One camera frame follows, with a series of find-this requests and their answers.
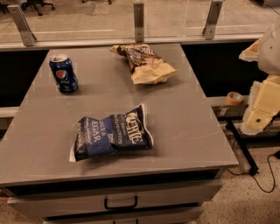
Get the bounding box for metal railing bracket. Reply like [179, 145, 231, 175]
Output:
[8, 4, 37, 46]
[134, 3, 144, 42]
[202, 0, 223, 40]

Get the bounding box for black office chair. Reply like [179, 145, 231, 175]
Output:
[21, 0, 55, 16]

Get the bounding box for black floor cable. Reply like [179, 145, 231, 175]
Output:
[227, 152, 280, 194]

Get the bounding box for orange tape roll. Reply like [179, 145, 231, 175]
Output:
[226, 92, 243, 106]

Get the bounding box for grey drawer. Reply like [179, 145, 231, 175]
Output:
[8, 179, 222, 218]
[43, 206, 203, 224]

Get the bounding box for black drawer handle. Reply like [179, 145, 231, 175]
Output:
[103, 196, 138, 211]

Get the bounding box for top grey drawer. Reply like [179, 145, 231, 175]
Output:
[8, 179, 222, 218]

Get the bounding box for black table leg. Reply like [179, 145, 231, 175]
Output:
[226, 119, 259, 176]

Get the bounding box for brown chip bag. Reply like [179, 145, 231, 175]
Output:
[110, 44, 177, 85]

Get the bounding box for grey side shelf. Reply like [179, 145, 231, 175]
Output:
[206, 95, 280, 138]

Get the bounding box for blue Pepsi can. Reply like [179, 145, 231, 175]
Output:
[49, 54, 79, 93]

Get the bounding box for blue chip bag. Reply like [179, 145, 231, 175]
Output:
[69, 104, 153, 162]

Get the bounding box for middle metal railing bracket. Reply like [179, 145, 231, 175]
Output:
[134, 3, 144, 42]

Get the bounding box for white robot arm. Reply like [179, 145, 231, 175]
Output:
[239, 18, 280, 136]

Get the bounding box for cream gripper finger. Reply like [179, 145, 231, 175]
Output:
[241, 75, 280, 136]
[239, 38, 261, 62]

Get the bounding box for lower grey drawer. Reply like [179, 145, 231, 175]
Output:
[43, 206, 203, 224]

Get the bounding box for right metal railing bracket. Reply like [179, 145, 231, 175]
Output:
[202, 0, 223, 40]

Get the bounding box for left metal railing bracket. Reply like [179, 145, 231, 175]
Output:
[8, 4, 37, 46]

